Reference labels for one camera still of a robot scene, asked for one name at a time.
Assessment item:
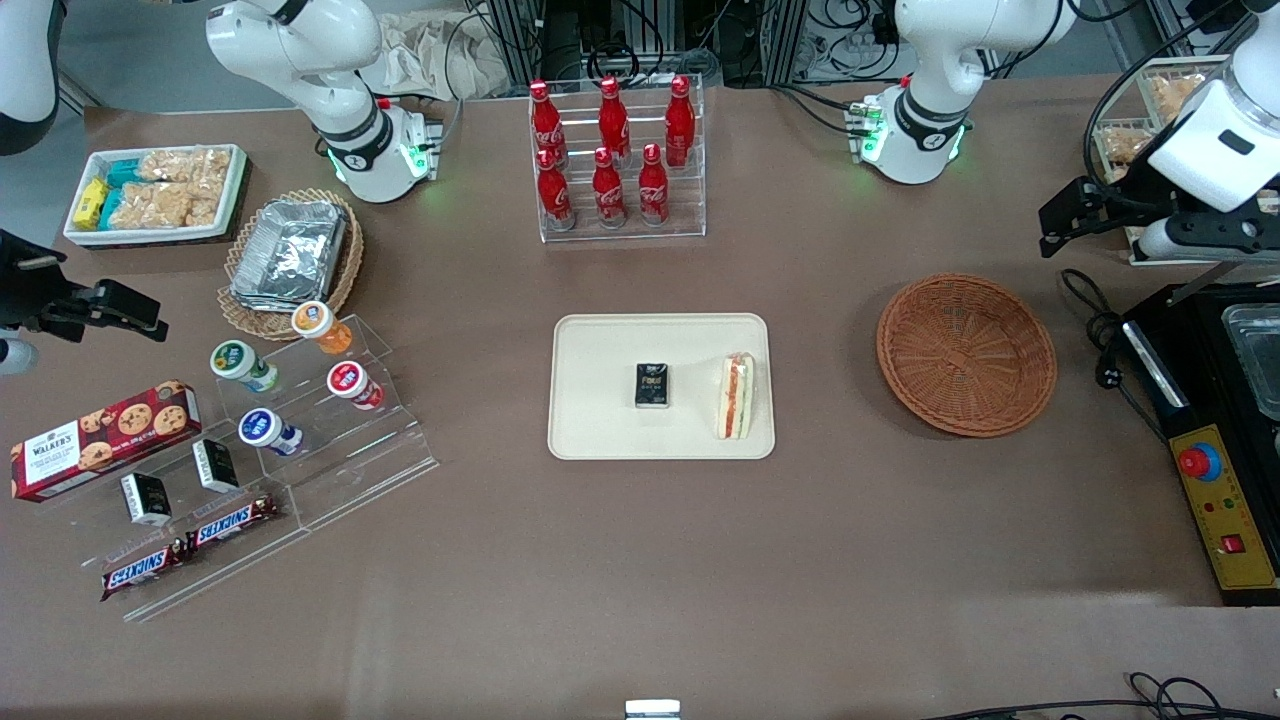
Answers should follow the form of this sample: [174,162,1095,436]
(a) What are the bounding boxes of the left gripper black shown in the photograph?
[1040,180,1201,257]

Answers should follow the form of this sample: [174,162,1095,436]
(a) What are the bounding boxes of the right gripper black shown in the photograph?
[0,228,169,342]

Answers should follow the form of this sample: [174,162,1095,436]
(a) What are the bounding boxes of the triangle sandwich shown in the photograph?
[714,352,757,441]

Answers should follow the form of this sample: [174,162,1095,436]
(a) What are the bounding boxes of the brown wicker basket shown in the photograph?
[876,273,1058,439]

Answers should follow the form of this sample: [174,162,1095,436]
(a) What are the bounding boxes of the white rectangular snack tray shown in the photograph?
[63,144,249,248]

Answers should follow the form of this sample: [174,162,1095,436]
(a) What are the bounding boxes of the light wicker basket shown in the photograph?
[217,188,365,342]

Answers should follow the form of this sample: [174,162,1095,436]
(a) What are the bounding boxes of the beige plastic tray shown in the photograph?
[547,314,777,462]

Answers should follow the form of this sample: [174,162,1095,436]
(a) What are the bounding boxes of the clear bag fried snack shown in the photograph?
[1100,125,1149,166]
[1148,75,1213,121]

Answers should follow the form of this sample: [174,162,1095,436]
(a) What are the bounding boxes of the yellow snack packet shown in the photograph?
[74,178,109,231]

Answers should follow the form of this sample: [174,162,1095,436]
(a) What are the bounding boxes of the red Walkers cookie box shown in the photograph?
[10,380,203,503]

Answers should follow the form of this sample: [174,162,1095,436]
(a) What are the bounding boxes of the clear bag rice crisps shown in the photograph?
[115,182,196,229]
[190,180,231,226]
[138,148,233,186]

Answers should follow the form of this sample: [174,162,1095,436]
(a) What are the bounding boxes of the green lid gum jar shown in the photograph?
[209,340,281,394]

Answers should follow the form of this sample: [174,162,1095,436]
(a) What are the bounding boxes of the grey metal bar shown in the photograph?
[1168,258,1280,307]

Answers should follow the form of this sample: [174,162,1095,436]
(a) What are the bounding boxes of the black countertop appliance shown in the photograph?
[1120,280,1280,471]

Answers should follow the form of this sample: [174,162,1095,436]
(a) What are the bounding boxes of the small black white-label box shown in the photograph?
[192,438,241,494]
[120,472,173,527]

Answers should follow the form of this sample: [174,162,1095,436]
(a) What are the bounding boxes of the blue lid gum jar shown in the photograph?
[237,408,304,457]

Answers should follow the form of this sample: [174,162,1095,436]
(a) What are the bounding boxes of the aluminium foil container stack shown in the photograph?
[230,198,349,309]

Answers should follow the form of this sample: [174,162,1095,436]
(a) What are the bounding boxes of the orange lid gum jar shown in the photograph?
[291,300,354,356]

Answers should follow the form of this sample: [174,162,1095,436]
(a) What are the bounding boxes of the clear glass container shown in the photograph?
[1222,303,1280,421]

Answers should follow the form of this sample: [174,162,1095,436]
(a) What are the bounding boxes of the Snickers chocolate bar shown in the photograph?
[100,540,193,602]
[186,493,282,552]

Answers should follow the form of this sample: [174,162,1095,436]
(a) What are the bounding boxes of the red lid gum jar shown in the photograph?
[326,361,386,412]

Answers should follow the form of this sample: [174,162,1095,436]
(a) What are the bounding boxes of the clear acrylic stepped shelf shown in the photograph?
[75,315,441,624]

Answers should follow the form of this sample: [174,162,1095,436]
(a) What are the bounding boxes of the yellow emergency stop control box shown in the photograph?
[1168,425,1280,608]

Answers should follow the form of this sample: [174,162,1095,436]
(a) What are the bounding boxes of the clear acrylic bottle rack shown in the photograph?
[528,72,707,244]

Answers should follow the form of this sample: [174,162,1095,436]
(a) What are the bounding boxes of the red Coca-Cola bottle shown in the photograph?
[592,147,626,229]
[528,80,566,166]
[638,143,671,227]
[664,75,697,168]
[597,76,631,161]
[536,148,573,233]

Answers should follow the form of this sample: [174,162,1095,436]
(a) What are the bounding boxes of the beige cloth bag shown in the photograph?
[360,10,511,101]

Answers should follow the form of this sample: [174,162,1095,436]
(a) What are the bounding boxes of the small black gold-print box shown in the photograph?
[634,362,673,411]

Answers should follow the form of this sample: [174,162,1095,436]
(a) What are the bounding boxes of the black equipment rack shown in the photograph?
[485,0,801,86]

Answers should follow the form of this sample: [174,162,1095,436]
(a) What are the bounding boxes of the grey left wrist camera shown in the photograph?
[1138,213,1280,265]

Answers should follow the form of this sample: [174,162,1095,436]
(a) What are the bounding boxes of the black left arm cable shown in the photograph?
[1085,0,1251,201]

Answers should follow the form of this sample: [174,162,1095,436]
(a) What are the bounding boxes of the white wire rack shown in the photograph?
[1086,54,1280,266]

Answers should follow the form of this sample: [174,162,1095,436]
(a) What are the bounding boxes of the black power cable with plug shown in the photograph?
[1060,268,1171,441]

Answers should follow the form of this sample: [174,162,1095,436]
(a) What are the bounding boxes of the black floor cables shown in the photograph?
[920,672,1280,720]

